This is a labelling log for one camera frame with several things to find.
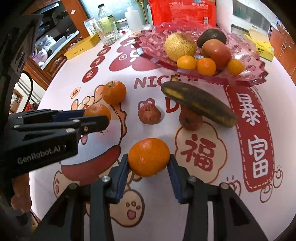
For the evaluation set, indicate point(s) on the white squeeze wash bottle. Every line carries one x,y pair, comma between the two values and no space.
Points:
133,19

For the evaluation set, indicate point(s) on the orange mandarin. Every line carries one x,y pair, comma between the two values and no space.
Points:
97,109
205,66
114,92
148,157

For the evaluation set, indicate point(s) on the flat yellow box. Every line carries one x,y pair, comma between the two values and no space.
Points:
81,46

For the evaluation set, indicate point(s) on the small glass jar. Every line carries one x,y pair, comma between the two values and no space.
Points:
121,25

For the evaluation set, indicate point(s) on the red-orange mango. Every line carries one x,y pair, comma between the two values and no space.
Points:
217,54

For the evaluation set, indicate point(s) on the red snack package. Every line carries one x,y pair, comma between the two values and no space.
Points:
180,11

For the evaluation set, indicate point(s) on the white countertop appliance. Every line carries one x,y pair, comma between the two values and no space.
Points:
249,14

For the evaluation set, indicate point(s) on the wooden kitchen base cabinet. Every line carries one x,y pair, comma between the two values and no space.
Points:
39,67

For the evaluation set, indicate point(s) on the dark avocado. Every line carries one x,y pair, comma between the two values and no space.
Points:
211,36

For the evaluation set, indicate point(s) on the yellow tissue box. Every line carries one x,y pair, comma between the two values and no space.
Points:
260,46

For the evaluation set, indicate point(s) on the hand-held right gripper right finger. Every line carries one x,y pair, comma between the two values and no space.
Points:
174,178

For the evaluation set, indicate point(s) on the small white carton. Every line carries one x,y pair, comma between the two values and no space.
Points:
89,24

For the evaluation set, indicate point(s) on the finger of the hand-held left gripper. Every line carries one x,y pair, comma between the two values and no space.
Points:
97,121
66,113

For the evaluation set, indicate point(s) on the shriveled red fruit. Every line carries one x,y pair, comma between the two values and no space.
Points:
189,122
149,114

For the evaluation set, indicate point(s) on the yellow-orange mandarin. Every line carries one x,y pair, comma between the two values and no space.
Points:
186,62

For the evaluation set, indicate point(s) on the person's left hand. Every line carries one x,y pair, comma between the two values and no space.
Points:
20,192

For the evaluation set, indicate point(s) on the clear bottle black cap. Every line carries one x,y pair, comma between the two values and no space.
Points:
105,14

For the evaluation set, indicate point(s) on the ribbed drinking glass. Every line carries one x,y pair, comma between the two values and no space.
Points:
107,33

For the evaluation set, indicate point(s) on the small yellow mandarin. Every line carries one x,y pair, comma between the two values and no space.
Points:
235,67

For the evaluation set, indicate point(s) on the pink glass fruit bowl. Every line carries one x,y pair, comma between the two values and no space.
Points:
252,69

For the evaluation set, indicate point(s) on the yellow speckled pear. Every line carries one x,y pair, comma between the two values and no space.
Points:
180,46

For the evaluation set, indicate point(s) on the overripe dark banana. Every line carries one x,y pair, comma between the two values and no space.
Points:
198,104

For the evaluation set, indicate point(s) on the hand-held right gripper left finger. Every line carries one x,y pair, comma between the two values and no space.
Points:
122,176

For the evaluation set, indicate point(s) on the wooden wall cabinet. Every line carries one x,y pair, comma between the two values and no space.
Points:
285,48

